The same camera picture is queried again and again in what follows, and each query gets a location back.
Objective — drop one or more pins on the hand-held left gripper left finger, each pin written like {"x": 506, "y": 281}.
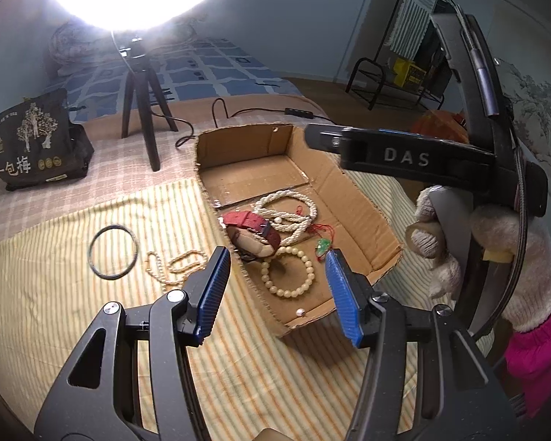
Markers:
{"x": 211, "y": 294}

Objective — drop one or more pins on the blue patterned bed sheet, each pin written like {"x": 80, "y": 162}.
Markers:
{"x": 220, "y": 73}

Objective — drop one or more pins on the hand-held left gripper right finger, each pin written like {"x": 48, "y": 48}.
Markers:
{"x": 344, "y": 298}

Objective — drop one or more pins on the person's right hand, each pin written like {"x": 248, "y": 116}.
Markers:
{"x": 532, "y": 266}

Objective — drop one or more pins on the beige door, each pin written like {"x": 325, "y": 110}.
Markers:
{"x": 372, "y": 18}

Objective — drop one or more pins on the white striped hanging garment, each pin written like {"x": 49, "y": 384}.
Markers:
{"x": 415, "y": 14}

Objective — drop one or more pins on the black clothes rack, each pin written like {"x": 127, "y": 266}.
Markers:
{"x": 367, "y": 60}

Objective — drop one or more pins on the landscape wall picture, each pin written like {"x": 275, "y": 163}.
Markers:
{"x": 542, "y": 110}

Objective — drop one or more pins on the cardboard box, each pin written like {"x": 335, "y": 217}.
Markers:
{"x": 349, "y": 211}

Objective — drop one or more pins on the yellow box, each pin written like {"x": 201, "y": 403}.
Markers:
{"x": 408, "y": 72}

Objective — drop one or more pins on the beige cloth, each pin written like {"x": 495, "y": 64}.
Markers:
{"x": 278, "y": 435}

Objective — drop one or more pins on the black snack bag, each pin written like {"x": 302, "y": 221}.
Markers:
{"x": 32, "y": 147}

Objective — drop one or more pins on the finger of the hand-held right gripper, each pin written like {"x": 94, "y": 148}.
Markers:
{"x": 321, "y": 138}

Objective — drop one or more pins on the yellow striped cloth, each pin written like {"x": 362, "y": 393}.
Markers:
{"x": 73, "y": 312}

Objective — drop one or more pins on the black tripod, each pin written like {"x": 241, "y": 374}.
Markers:
{"x": 140, "y": 82}

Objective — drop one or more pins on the orange cloth bundle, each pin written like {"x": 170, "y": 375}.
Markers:
{"x": 441, "y": 126}

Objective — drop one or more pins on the folded floral quilt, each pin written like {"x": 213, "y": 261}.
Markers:
{"x": 69, "y": 50}

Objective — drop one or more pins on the pink plaid blanket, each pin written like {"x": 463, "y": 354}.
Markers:
{"x": 110, "y": 179}

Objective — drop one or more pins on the dark hanging clothes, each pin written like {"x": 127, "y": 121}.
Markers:
{"x": 441, "y": 64}

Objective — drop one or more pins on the person's right forearm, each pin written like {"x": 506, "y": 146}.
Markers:
{"x": 542, "y": 363}

